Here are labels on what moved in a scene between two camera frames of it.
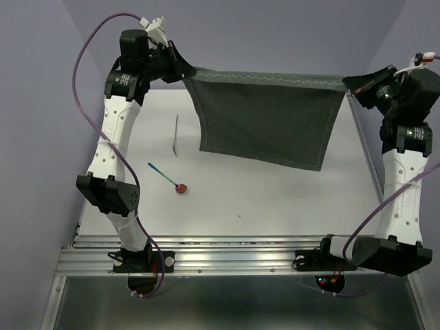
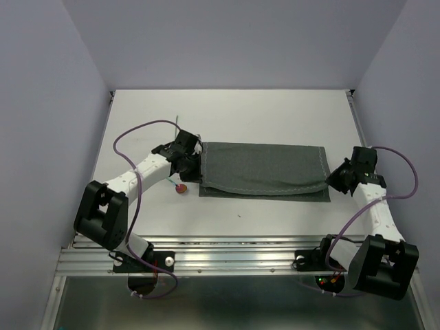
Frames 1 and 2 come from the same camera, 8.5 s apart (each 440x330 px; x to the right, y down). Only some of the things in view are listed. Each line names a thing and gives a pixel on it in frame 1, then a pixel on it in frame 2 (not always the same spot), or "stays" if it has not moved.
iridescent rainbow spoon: (180, 188) stays
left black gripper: (183, 68) -> (196, 176)
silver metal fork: (175, 138) stays
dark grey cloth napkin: (276, 117) -> (265, 171)
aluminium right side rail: (358, 125) stays
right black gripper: (360, 82) -> (333, 179)
